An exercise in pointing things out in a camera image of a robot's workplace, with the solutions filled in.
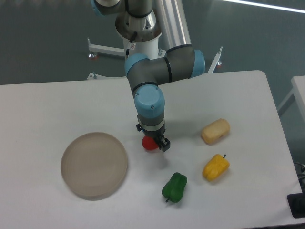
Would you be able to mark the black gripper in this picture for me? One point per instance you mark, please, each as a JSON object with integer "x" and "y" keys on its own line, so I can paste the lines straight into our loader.
{"x": 156, "y": 132}

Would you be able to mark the red toy bell pepper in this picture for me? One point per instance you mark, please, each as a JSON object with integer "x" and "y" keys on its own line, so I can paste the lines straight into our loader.
{"x": 149, "y": 143}

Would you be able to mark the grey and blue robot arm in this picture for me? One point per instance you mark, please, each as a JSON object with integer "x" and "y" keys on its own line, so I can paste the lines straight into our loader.
{"x": 149, "y": 103}

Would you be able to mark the green toy bell pepper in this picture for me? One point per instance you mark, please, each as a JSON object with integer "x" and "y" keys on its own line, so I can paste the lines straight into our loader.
{"x": 174, "y": 189}

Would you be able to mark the yellow toy bell pepper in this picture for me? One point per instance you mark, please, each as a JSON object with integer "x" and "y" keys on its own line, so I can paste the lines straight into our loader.
{"x": 215, "y": 167}

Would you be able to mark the beige round plate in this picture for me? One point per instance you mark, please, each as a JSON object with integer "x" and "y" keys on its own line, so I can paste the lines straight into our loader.
{"x": 94, "y": 165}

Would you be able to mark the beige toy bread loaf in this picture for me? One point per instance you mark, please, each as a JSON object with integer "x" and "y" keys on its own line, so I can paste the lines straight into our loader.
{"x": 215, "y": 130}

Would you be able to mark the white side table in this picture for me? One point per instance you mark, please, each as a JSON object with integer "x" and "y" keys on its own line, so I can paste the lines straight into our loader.
{"x": 296, "y": 94}

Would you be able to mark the black device at edge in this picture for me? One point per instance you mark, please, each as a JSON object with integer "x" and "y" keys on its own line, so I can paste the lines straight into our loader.
{"x": 297, "y": 204}

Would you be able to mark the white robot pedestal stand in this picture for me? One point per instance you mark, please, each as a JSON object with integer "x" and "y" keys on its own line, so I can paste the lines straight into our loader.
{"x": 156, "y": 43}

